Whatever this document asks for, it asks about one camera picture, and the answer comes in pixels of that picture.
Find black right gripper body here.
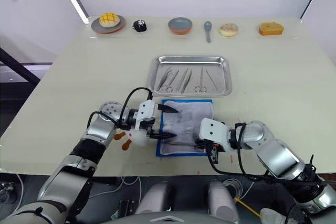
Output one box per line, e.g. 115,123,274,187
194,140,220,165

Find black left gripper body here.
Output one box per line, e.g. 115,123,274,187
136,102,162,140

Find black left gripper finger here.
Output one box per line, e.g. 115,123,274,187
158,104,177,114
151,131,176,141

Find metal tray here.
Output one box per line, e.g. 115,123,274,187
146,55,234,98

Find steel surgical scissors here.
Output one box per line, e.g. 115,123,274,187
194,66,208,94

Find steel hemostat forceps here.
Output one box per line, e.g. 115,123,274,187
161,69,180,92

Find curved steel tweezers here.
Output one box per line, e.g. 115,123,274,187
156,67,173,90

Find straight steel tweezers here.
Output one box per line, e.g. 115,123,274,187
176,67,190,92
181,68,193,94

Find thin steel probe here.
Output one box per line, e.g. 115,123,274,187
205,69,220,90

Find grey rounded robot leg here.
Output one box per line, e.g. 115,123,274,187
134,181,174,216
206,180,239,224

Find yellow stick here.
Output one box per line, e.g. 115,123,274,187
233,197,264,220

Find grey robot torso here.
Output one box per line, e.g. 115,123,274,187
101,211,238,224

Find grey bowl orange outside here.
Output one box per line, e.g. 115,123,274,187
167,17,194,36

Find small black plug adapter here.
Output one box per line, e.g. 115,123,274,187
131,19,148,34

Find grey spoon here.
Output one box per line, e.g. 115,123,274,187
203,20,213,44

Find frosted sprinkled donut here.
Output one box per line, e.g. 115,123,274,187
219,23,240,37

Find yellow pineapple bun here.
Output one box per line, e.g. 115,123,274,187
98,12,121,28

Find grey plate orange rim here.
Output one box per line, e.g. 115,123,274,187
90,14,126,35

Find orange cake slice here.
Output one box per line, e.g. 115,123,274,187
258,20,285,37

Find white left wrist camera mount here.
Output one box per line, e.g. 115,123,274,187
130,100,160,147

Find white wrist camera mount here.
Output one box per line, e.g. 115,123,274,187
198,118,233,154
130,100,160,147

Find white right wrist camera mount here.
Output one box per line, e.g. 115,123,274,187
198,118,233,154

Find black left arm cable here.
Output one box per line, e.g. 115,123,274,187
87,87,154,131

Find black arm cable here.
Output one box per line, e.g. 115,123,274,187
207,122,336,186
87,87,154,131

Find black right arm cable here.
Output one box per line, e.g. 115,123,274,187
207,122,336,186

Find coiled white wire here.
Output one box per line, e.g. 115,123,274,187
222,178,248,196

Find white floor cable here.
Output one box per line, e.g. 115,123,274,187
88,176,143,199

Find black metal frame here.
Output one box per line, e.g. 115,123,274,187
0,47,42,86

